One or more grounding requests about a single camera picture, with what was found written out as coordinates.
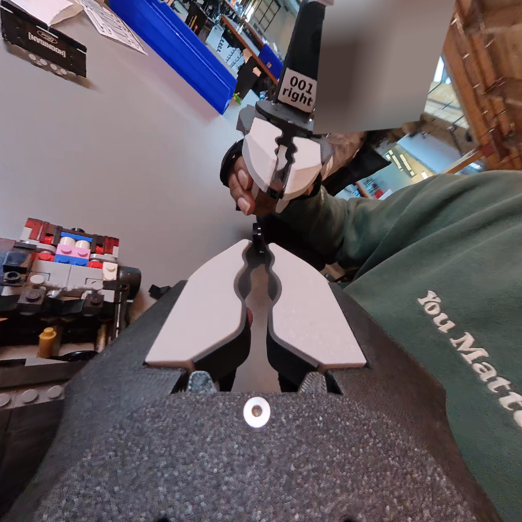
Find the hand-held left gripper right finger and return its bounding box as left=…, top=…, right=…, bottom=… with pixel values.
left=265, top=243, right=368, bottom=372

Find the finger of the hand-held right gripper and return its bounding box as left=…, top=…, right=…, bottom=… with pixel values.
left=241, top=118, right=288, bottom=202
left=276, top=136, right=324, bottom=214

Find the black lego roof panel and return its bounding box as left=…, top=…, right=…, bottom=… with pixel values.
left=0, top=0, right=87, bottom=78

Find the person's right forearm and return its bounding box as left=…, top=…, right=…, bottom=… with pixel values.
left=281, top=169, right=522, bottom=294

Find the crumpled white paper bag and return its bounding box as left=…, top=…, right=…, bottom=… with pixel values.
left=8, top=0, right=74, bottom=27

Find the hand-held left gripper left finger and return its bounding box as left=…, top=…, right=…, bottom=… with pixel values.
left=145, top=240, right=250, bottom=369

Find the printed white paper sheet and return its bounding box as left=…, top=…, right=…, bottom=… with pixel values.
left=79, top=0, right=147, bottom=55

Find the blue plastic bin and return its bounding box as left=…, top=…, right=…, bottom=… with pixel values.
left=109, top=0, right=238, bottom=115
left=259, top=44, right=284, bottom=75

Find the black lego car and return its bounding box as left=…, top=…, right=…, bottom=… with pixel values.
left=0, top=217, right=142, bottom=412

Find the person's right hand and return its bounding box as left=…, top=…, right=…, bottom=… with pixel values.
left=228, top=157, right=278, bottom=217

